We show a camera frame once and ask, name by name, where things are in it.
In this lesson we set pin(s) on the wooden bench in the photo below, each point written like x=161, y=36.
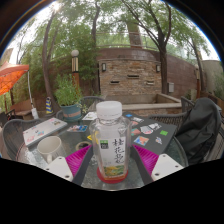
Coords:
x=21, y=108

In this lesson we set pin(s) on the black jacket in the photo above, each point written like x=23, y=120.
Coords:
x=198, y=126

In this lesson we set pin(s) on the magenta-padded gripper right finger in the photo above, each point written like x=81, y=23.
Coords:
x=148, y=160

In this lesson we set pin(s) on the blue yellow striped cone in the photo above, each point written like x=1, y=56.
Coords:
x=49, y=106

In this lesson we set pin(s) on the wooden globe lamp post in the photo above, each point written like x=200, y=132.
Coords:
x=75, y=66

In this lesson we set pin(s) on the white mug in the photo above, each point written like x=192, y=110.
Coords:
x=50, y=148

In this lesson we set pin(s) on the black wall lamp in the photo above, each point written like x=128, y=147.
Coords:
x=104, y=67
x=158, y=68

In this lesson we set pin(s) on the silver laptop with stickers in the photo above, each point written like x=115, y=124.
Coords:
x=43, y=130

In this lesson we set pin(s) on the orange canopy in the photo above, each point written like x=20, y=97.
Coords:
x=11, y=76

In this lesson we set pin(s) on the green plant in teal pot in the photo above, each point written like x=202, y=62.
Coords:
x=68, y=93

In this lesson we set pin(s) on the grey wall box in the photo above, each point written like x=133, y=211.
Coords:
x=171, y=87

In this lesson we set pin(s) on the small colourful card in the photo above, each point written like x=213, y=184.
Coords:
x=77, y=128

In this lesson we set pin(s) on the white paper sheet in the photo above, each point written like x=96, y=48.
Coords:
x=89, y=116

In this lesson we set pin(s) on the white canopy base weight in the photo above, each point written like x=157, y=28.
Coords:
x=34, y=113

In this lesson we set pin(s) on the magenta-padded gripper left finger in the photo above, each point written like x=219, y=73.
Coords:
x=78, y=160

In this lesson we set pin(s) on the clear white-capped drink bottle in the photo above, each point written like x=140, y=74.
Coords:
x=111, y=150

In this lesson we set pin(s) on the black laptop with stickers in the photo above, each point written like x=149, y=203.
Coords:
x=151, y=133

